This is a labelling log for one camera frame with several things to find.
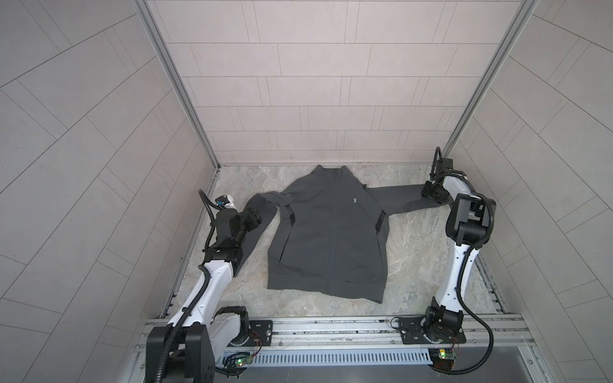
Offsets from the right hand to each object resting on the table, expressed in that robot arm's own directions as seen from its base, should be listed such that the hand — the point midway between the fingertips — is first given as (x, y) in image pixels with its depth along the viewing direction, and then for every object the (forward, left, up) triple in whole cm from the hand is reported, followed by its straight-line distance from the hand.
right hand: (427, 192), depth 106 cm
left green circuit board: (-57, +73, +3) cm, 93 cm away
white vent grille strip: (-57, +46, -1) cm, 74 cm away
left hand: (-14, +72, +17) cm, 75 cm away
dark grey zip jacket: (-18, +47, +3) cm, 50 cm away
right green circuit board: (-59, +17, -2) cm, 62 cm away
